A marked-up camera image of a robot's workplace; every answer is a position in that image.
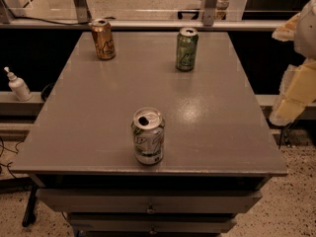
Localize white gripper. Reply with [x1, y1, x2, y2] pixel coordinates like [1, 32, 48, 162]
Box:
[269, 0, 316, 126]

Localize orange soda can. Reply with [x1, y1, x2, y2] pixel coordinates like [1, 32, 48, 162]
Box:
[90, 19, 116, 60]

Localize green soda can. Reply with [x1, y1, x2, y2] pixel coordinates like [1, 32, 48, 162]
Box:
[176, 28, 198, 72]

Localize white green 7up can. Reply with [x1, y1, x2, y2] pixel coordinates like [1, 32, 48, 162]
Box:
[131, 107, 165, 165]

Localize upper grey drawer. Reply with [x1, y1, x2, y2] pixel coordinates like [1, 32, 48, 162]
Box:
[37, 189, 262, 214]

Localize grey drawer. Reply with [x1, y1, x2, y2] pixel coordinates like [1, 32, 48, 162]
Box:
[68, 213, 236, 234]
[37, 189, 262, 214]

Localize lower grey drawer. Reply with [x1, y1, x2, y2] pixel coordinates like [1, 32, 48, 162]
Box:
[68, 213, 236, 234]

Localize white pump bottle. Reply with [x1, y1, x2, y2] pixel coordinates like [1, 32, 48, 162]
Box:
[4, 67, 33, 102]

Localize black table leg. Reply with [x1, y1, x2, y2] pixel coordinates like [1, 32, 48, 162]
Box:
[22, 185, 38, 227]

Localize right metal bracket post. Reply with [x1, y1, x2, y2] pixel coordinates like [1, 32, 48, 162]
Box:
[202, 0, 217, 27]

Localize metal bracket post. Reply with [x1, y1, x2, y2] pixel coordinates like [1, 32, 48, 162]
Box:
[73, 0, 92, 23]
[202, 0, 217, 27]

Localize left metal bracket post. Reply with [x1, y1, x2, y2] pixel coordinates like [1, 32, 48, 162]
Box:
[73, 0, 92, 23]

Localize black cable on ledge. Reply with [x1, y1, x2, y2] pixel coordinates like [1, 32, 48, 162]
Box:
[0, 0, 117, 27]

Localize black floor cable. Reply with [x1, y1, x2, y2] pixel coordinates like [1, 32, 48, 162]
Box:
[0, 136, 24, 181]

